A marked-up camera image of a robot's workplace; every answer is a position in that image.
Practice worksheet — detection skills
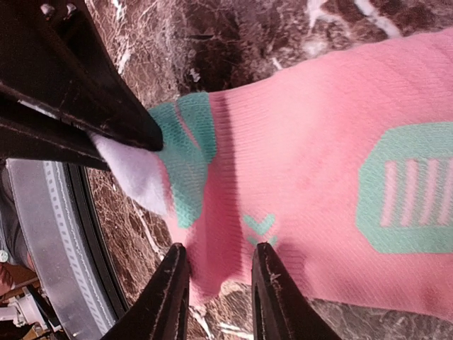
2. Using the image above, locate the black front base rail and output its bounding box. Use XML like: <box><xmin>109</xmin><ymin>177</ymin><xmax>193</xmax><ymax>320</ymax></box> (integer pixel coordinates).
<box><xmin>64</xmin><ymin>164</ymin><xmax>128</xmax><ymax>320</ymax></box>

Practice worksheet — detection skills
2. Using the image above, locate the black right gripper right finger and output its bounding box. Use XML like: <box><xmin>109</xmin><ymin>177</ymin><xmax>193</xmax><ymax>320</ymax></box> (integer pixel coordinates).
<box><xmin>251</xmin><ymin>242</ymin><xmax>340</xmax><ymax>340</ymax></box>

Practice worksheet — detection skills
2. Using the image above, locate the pink teal patterned sock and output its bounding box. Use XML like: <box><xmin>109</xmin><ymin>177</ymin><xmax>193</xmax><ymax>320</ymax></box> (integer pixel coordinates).
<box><xmin>91</xmin><ymin>28</ymin><xmax>452</xmax><ymax>320</ymax></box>

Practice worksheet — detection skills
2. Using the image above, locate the white slotted cable duct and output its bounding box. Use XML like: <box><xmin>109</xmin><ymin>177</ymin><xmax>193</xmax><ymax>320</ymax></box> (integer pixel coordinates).
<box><xmin>43</xmin><ymin>161</ymin><xmax>115</xmax><ymax>339</ymax></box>

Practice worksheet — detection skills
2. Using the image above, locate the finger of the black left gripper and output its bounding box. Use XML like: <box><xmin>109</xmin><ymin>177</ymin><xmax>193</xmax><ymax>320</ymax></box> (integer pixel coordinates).
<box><xmin>1</xmin><ymin>1</ymin><xmax>163</xmax><ymax>151</ymax></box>
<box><xmin>1</xmin><ymin>89</ymin><xmax>109</xmax><ymax>170</ymax></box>

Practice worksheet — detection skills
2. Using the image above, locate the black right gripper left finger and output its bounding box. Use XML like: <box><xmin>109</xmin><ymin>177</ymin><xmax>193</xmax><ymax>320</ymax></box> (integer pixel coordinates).
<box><xmin>102</xmin><ymin>243</ymin><xmax>190</xmax><ymax>340</ymax></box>

